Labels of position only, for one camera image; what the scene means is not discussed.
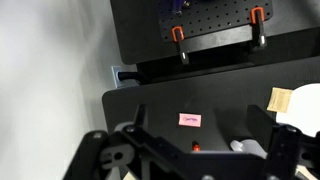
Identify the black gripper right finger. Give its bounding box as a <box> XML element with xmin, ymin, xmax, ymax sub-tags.
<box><xmin>245</xmin><ymin>104</ymin><xmax>278</xmax><ymax>153</ymax></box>

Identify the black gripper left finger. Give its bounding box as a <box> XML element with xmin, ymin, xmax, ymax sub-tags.
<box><xmin>133</xmin><ymin>104</ymin><xmax>148</xmax><ymax>130</ymax></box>

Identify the white translucent cup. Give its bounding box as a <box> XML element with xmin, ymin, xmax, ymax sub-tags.
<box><xmin>229</xmin><ymin>138</ymin><xmax>268</xmax><ymax>160</ymax></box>

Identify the tan paper packet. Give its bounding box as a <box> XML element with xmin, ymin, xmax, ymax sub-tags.
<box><xmin>266</xmin><ymin>87</ymin><xmax>294</xmax><ymax>114</ymax></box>

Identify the white round plate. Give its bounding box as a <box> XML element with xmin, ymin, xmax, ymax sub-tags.
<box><xmin>275</xmin><ymin>83</ymin><xmax>320</xmax><ymax>138</ymax></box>

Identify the pink sticky note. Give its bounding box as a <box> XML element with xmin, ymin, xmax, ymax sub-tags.
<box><xmin>178</xmin><ymin>112</ymin><xmax>203</xmax><ymax>128</ymax></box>

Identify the red Expo marker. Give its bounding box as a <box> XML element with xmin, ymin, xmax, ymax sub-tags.
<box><xmin>191</xmin><ymin>141</ymin><xmax>202</xmax><ymax>153</ymax></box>

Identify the black side table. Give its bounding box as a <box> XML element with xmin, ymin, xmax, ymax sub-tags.
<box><xmin>109</xmin><ymin>0</ymin><xmax>320</xmax><ymax>84</ymax></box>

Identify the orange black clamp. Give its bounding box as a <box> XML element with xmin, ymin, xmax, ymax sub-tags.
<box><xmin>171</xmin><ymin>25</ymin><xmax>191</xmax><ymax>65</ymax></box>
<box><xmin>249</xmin><ymin>6</ymin><xmax>268</xmax><ymax>51</ymax></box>

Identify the black perforated pegboard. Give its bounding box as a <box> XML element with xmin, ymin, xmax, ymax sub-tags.
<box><xmin>157</xmin><ymin>0</ymin><xmax>274</xmax><ymax>43</ymax></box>

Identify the black plug with cable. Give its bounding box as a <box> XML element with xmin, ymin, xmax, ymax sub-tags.
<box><xmin>118</xmin><ymin>70</ymin><xmax>148</xmax><ymax>83</ymax></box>

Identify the white wall outlet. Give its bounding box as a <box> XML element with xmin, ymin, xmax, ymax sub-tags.
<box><xmin>110</xmin><ymin>65</ymin><xmax>130</xmax><ymax>89</ymax></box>

